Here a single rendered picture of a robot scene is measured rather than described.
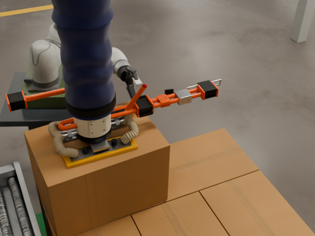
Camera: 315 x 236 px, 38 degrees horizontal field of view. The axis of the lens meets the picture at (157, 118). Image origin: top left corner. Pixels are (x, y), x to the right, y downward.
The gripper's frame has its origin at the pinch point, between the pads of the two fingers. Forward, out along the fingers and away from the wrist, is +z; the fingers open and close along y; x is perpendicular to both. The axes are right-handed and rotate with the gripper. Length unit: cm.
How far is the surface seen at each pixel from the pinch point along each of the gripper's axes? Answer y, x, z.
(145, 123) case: 13.0, 0.0, 8.2
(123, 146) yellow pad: 10.6, 16.5, 22.5
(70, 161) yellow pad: 10.8, 41.9, 22.2
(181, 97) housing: -1.3, -17.4, 12.2
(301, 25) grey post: 88, -238, -155
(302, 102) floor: 109, -180, -69
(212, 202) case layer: 53, -26, 38
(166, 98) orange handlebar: -1.3, -10.4, 10.4
